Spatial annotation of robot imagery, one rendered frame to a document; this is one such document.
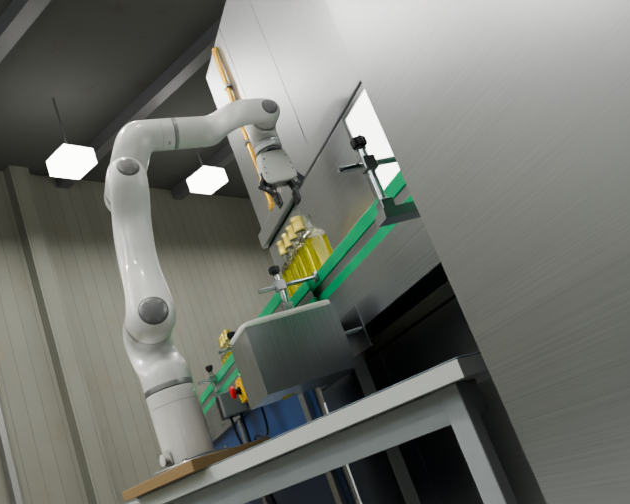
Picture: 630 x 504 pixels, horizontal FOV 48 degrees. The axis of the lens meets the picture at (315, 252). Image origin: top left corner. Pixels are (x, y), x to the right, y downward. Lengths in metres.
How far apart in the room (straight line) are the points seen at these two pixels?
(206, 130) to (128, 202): 0.34
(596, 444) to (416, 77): 0.51
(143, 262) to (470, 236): 1.06
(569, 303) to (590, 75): 0.25
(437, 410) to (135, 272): 0.87
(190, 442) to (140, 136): 0.83
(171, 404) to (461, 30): 1.14
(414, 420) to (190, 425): 0.62
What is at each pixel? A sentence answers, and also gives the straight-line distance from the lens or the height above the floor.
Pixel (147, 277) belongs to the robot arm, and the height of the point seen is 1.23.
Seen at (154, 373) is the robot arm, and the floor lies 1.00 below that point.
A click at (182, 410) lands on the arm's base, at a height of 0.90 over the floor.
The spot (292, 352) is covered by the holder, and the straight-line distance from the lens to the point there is 1.58.
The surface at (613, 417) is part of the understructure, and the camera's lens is 0.85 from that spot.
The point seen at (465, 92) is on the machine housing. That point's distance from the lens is 0.90.
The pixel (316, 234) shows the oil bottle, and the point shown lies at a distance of 1.92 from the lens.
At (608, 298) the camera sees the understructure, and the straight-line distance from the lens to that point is 0.79.
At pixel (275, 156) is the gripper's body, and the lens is 2.08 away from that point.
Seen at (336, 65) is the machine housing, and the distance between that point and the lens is 1.99.
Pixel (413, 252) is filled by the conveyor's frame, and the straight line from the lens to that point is 1.39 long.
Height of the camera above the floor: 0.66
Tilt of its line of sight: 16 degrees up
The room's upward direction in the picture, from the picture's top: 21 degrees counter-clockwise
